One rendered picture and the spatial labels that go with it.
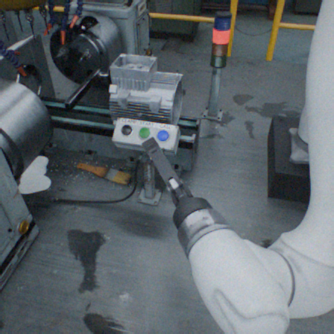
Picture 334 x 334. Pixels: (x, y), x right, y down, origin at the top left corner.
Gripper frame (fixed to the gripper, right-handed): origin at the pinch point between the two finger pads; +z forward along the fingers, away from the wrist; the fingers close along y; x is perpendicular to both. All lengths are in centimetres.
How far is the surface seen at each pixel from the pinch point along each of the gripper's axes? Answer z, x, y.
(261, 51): 281, -173, -147
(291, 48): 277, -209, -162
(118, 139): 17.9, 6.5, 1.1
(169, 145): 10.8, -4.4, -3.9
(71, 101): 45.5, 14.5, 6.1
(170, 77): 34.6, -16.2, 1.0
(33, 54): 70, 19, 19
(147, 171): 18.6, 4.5, -13.3
